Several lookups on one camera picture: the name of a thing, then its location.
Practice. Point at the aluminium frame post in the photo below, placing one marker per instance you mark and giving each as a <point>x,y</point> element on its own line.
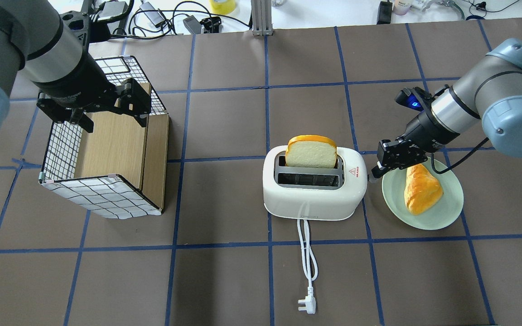
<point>262,24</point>

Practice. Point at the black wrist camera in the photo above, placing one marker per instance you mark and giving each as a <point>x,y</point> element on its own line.
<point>415,98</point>

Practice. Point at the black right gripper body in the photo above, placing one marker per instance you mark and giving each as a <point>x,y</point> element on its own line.
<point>419,127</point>

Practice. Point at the bread slice in toaster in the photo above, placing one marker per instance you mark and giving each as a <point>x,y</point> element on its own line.
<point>311,151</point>

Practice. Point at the checkered fabric wooden box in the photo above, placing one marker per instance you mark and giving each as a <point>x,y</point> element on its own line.
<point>119,169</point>

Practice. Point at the triangular golden pastry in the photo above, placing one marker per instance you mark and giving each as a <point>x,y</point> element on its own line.
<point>422,189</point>

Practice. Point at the white toaster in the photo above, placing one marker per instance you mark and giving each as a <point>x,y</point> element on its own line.
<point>314,193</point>

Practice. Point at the yellow tape roll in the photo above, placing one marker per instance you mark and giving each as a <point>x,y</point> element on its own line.
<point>223,7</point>

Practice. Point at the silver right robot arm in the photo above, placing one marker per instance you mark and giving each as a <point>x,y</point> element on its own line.
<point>490,93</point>

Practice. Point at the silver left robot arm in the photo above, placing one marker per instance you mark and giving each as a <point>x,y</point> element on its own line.
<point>51,50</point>

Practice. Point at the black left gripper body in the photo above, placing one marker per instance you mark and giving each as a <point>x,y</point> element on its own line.
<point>81,86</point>

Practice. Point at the green plate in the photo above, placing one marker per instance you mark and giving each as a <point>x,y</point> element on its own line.
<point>442,214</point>

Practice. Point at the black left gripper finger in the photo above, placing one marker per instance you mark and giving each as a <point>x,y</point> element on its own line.
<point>131,99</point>
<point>78,117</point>

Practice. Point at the black power adapter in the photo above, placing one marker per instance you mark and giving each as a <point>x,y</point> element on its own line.
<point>384,13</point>

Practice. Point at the white paper cup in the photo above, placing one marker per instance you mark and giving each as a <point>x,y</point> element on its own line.
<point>401,7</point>

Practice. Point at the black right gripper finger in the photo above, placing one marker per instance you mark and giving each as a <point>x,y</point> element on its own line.
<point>389,152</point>
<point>407,160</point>

